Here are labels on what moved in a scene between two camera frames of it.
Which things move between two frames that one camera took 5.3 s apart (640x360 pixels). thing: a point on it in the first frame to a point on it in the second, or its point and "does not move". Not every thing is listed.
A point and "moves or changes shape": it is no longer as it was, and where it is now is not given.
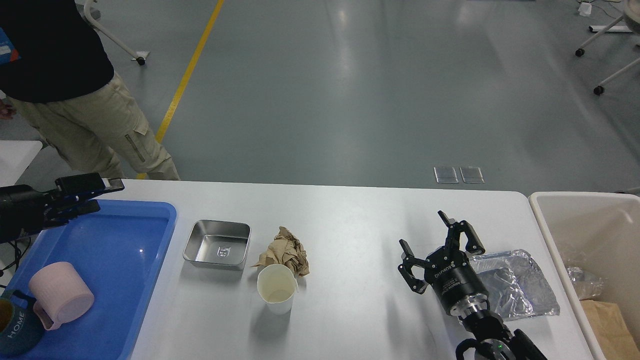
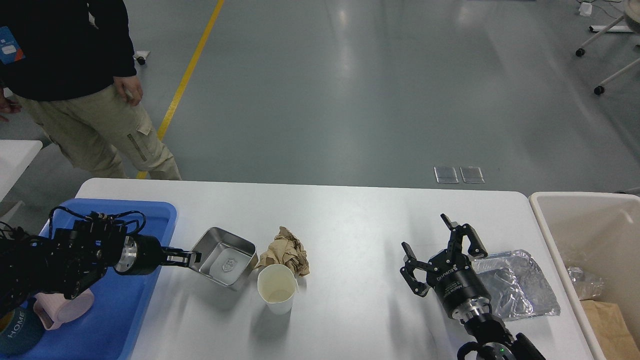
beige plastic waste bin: x=599 y=232 does not move
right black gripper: x=448 y=270 does not move
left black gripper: x=24 y=210 to x=143 y=255
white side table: x=15 y=156 does not move
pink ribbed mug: x=60 y=289 does not move
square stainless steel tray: x=217 y=244 moves or changes shape
